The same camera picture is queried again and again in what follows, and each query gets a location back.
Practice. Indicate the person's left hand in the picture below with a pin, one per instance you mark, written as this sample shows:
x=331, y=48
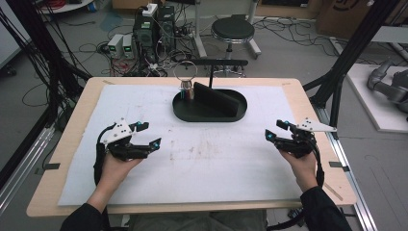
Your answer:
x=115, y=173

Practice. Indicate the black tape strip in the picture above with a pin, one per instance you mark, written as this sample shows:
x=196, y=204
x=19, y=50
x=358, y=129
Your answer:
x=338, y=165
x=51, y=166

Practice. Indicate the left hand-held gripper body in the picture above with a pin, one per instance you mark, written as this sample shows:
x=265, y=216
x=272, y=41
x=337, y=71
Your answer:
x=120, y=131

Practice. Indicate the black round stool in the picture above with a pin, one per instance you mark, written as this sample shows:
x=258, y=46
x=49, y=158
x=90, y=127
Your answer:
x=233, y=29

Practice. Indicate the white table legs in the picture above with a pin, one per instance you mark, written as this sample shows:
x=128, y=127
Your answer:
x=200, y=35

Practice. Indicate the white power strip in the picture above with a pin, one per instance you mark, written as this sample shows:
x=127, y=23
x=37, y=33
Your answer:
x=149, y=9

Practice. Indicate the black oval tray with hanger bar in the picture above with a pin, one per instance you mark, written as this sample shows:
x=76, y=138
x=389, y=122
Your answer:
x=205, y=114

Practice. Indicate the person's right hand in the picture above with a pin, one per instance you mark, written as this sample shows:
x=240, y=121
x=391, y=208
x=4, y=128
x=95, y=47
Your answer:
x=304, y=171

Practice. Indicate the grey power supply unit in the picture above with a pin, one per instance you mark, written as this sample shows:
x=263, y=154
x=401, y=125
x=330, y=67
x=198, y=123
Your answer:
x=115, y=45
x=128, y=46

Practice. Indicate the person's lap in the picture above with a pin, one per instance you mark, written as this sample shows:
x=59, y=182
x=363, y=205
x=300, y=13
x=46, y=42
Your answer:
x=198, y=221

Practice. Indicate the aluminium rail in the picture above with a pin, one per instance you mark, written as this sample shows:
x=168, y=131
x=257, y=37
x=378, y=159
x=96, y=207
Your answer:
x=352, y=179
x=22, y=166

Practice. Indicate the white floor board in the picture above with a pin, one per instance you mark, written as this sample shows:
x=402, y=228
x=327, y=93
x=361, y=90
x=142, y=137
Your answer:
x=365, y=106

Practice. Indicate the cardboard box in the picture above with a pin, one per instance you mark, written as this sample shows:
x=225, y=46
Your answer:
x=349, y=16

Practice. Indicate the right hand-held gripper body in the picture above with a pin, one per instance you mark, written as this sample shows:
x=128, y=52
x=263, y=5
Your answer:
x=301, y=144

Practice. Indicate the white table mat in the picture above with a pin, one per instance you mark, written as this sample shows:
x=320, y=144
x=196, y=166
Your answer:
x=192, y=173

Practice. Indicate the black rectangular wallet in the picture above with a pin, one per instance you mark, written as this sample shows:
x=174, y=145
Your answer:
x=216, y=99

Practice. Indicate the black computer tower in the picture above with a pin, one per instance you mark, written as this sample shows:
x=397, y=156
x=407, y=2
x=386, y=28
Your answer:
x=145, y=37
x=166, y=27

